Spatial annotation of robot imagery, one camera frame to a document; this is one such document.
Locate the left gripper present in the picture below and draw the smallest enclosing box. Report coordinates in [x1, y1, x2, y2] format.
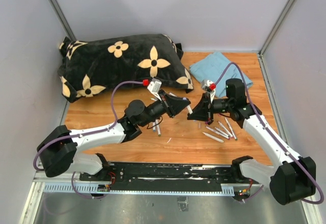
[139, 89, 190, 127]

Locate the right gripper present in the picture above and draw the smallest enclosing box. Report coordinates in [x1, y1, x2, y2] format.
[188, 93, 233, 123]

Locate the purple cap marker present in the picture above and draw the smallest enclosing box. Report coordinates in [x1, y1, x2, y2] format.
[206, 126, 230, 139]

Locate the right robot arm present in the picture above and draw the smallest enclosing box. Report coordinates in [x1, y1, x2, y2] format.
[187, 78, 316, 205]

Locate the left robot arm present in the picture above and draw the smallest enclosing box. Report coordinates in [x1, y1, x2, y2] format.
[36, 90, 191, 181]

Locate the light blue folded cloth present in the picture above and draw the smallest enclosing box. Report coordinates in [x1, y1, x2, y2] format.
[190, 52, 242, 98]

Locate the black floral pillow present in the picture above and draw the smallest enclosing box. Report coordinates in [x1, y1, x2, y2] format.
[58, 34, 194, 103]

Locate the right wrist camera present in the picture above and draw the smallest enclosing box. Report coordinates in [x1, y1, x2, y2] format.
[201, 79, 216, 101]

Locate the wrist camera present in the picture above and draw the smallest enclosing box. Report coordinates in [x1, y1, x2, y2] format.
[201, 79, 216, 101]
[147, 78, 161, 100]

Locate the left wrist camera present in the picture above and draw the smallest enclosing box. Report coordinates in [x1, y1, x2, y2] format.
[147, 78, 161, 100]

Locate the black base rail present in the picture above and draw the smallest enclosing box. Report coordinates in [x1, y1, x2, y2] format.
[79, 162, 255, 193]

